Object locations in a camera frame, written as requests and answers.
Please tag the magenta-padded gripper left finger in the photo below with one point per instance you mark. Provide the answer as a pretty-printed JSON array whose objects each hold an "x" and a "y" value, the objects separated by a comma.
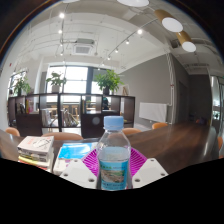
[{"x": 77, "y": 173}]

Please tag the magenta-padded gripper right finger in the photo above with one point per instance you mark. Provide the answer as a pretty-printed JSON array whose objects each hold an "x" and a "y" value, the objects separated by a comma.
[{"x": 150, "y": 172}]

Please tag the clear blue-capped water bottle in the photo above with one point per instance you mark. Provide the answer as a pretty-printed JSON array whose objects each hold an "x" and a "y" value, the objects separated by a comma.
[{"x": 113, "y": 160}]

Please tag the blue-cover book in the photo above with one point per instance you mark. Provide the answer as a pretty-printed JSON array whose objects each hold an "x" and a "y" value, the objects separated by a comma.
[{"x": 75, "y": 150}]

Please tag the orange chairs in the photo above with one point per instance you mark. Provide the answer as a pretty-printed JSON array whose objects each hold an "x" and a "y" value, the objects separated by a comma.
[{"x": 61, "y": 136}]

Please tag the stack of books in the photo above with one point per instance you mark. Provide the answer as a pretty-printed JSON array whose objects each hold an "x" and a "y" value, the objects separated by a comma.
[{"x": 35, "y": 148}]

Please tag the low dark open shelf unit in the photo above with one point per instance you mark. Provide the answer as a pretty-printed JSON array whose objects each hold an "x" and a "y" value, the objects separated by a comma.
[{"x": 30, "y": 125}]

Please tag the person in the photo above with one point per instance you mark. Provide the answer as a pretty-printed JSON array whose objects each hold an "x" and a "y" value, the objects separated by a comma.
[{"x": 105, "y": 102}]

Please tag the small plant in white pot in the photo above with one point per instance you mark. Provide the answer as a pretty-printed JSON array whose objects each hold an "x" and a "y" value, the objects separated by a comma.
[{"x": 55, "y": 80}]

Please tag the large leafy green potted plant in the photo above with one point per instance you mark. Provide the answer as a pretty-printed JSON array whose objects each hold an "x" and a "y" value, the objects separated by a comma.
[{"x": 108, "y": 80}]

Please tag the bushy green potted plant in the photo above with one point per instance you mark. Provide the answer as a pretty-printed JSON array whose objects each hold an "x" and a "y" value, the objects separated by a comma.
[{"x": 21, "y": 85}]

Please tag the ceiling air conditioner unit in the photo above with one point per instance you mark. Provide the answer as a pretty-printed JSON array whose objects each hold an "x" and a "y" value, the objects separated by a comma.
[{"x": 82, "y": 49}]

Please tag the small ceiling spotlights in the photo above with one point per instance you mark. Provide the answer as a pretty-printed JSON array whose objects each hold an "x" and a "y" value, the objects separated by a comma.
[{"x": 139, "y": 31}]

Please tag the round white pendant lamps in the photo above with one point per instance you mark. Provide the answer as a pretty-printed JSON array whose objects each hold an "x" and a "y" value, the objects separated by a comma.
[{"x": 172, "y": 24}]

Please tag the white wall radiator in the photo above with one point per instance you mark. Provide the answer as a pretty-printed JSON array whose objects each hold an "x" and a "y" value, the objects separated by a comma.
[{"x": 152, "y": 112}]

